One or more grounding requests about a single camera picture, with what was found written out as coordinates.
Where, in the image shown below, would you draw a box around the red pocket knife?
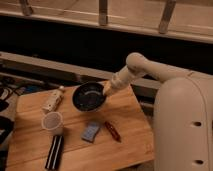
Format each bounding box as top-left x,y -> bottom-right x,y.
104,122 -> 121,142

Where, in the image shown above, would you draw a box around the white bottle with cap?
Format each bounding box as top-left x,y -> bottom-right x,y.
42,86 -> 65,113

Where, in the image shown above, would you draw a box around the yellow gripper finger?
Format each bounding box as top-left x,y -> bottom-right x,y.
103,85 -> 111,96

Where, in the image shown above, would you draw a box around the blue sponge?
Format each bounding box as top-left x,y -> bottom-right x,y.
81,122 -> 101,143

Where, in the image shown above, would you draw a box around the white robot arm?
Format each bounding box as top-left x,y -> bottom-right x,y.
104,53 -> 213,171

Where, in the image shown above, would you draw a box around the metal railing post left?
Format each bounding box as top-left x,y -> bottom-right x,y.
19,0 -> 33,16

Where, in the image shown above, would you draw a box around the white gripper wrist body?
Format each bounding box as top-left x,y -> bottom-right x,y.
107,66 -> 136,94

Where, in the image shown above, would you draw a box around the black ceramic bowl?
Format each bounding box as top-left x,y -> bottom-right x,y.
72,82 -> 106,112

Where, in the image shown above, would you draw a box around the translucent plastic cup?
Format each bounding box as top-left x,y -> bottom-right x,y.
41,112 -> 63,135

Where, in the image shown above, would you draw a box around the metal railing post middle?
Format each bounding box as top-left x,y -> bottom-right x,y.
99,0 -> 108,26

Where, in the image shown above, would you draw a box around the metal railing post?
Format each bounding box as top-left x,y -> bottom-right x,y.
158,0 -> 176,34
19,0 -> 33,16
99,0 -> 108,26

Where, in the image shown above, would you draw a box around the tangled cables on floor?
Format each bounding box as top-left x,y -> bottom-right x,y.
0,75 -> 41,101

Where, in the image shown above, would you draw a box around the metal railing post right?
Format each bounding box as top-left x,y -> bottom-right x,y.
158,0 -> 176,34

